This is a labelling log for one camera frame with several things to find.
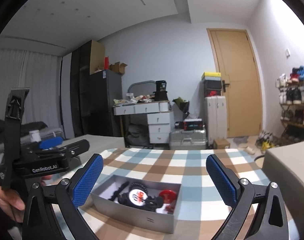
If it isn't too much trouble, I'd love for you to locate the white China flag badge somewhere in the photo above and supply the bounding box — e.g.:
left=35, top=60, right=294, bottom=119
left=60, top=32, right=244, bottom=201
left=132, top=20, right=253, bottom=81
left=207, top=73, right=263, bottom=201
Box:
left=129, top=189, right=148, bottom=206

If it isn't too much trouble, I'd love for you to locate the black claw hair clip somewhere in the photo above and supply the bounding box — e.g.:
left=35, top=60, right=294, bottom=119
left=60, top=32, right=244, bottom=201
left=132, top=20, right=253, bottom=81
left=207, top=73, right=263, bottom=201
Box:
left=118, top=193, right=164, bottom=212

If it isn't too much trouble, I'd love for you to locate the red-rimmed pin badge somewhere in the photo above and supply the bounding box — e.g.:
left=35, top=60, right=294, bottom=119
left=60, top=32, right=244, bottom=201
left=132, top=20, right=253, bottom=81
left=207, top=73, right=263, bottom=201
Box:
left=158, top=190, right=177, bottom=204

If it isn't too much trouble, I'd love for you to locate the person's left hand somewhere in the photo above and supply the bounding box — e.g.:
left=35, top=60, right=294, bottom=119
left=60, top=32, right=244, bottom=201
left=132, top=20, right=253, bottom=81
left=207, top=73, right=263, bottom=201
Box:
left=0, top=187, right=25, bottom=215

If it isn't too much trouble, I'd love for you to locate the white cylindrical humidifier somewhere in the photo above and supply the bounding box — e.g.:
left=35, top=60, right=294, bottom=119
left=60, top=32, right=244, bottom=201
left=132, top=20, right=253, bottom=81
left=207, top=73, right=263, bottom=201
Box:
left=29, top=129, right=42, bottom=142

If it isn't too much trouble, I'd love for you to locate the silver rectangular storage box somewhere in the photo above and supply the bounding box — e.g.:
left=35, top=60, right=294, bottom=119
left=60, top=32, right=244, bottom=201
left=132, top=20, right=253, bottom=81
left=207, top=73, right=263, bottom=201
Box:
left=91, top=175, right=181, bottom=234

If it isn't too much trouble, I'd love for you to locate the grey drawer cabinet left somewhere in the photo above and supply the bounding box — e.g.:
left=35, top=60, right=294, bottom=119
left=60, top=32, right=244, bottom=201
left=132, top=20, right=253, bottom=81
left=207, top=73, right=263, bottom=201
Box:
left=60, top=134, right=125, bottom=153

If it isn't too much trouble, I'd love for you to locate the grey cabinet right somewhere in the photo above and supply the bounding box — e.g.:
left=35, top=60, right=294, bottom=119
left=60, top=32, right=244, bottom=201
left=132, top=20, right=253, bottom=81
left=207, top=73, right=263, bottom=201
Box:
left=262, top=141, right=304, bottom=235

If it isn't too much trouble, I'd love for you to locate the plaid checkered tablecloth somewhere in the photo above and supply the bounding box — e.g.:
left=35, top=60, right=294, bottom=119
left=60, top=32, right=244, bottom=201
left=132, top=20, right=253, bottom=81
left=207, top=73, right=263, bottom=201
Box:
left=80, top=148, right=269, bottom=239

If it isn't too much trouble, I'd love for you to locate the black wardrobe shelf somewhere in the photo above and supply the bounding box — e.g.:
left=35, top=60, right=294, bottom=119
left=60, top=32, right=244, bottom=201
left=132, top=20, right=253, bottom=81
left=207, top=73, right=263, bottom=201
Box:
left=70, top=41, right=92, bottom=137

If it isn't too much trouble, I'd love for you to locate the white curtain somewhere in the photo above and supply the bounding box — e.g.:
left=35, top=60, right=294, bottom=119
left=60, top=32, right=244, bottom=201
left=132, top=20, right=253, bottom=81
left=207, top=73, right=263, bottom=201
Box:
left=0, top=48, right=63, bottom=136

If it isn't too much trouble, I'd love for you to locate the black refrigerator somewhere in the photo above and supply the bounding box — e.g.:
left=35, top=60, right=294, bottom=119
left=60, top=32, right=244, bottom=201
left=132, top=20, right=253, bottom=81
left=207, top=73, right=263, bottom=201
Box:
left=89, top=69, right=123, bottom=137

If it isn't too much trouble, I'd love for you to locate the cardboard box on floor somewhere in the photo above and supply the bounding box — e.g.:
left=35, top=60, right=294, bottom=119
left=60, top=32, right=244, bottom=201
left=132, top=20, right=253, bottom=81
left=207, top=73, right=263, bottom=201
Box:
left=213, top=138, right=230, bottom=149

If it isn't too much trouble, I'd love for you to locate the open cardboard box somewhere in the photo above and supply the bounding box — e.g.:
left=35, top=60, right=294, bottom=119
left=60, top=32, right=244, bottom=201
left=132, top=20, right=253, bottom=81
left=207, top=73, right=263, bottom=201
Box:
left=109, top=62, right=127, bottom=75

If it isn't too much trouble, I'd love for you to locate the tall flat cardboard sheet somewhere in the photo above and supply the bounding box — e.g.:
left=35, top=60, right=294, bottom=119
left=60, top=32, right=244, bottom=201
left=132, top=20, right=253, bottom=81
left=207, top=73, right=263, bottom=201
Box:
left=90, top=40, right=105, bottom=75

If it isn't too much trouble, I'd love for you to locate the silver suitcase lying flat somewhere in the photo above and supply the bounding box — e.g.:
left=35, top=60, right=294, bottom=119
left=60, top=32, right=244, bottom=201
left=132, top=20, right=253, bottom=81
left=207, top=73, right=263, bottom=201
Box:
left=169, top=129, right=207, bottom=150

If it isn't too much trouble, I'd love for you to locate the grey arched mirror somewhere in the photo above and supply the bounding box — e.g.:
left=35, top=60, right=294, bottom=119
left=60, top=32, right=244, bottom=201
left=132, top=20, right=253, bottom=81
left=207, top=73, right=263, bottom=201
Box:
left=127, top=80, right=156, bottom=97

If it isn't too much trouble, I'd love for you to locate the black red box on suitcase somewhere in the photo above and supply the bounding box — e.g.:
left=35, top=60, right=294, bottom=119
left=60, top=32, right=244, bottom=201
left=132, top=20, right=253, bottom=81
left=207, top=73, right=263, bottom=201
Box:
left=174, top=119, right=204, bottom=131

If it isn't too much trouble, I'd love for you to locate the white dressing desk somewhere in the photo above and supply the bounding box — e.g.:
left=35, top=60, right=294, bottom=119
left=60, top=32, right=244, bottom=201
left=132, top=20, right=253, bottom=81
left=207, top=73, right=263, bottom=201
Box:
left=113, top=101, right=175, bottom=144

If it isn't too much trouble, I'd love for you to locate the wooden shoe rack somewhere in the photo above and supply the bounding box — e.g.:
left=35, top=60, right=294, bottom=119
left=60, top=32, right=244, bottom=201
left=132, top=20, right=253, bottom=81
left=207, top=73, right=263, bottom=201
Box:
left=275, top=66, right=304, bottom=144

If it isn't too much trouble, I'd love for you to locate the black wrapped flower bouquet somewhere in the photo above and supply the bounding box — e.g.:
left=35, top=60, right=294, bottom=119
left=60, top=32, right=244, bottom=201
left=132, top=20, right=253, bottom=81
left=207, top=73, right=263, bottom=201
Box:
left=172, top=97, right=189, bottom=121

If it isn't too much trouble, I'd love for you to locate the black red shoe box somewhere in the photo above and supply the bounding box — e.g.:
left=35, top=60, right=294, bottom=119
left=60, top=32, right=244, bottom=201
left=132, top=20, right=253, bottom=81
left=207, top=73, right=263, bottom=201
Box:
left=203, top=80, right=222, bottom=97

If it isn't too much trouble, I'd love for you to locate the yellow shoe box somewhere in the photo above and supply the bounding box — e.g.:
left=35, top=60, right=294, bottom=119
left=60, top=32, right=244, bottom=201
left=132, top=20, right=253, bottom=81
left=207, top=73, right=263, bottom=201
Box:
left=201, top=72, right=221, bottom=82

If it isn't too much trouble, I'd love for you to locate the wooden door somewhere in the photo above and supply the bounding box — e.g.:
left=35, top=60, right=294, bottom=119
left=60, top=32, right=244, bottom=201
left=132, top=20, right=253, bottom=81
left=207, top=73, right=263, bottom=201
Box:
left=207, top=28, right=262, bottom=137

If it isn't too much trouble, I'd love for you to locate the wall light switch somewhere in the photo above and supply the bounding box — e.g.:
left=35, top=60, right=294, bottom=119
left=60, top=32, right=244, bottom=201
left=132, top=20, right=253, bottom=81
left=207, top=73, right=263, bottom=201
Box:
left=285, top=49, right=290, bottom=57

